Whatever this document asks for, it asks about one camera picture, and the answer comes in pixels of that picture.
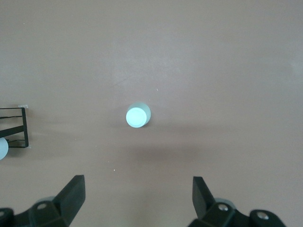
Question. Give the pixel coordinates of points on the grey cup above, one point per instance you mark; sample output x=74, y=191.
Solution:
x=2, y=149

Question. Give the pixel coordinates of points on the clear tape piece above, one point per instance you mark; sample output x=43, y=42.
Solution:
x=23, y=106

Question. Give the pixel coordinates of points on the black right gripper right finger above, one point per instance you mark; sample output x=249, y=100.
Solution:
x=213, y=217

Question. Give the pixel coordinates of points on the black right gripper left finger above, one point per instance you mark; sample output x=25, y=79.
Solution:
x=59, y=212

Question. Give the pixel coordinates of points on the pale green cup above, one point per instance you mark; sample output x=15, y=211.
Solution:
x=136, y=117

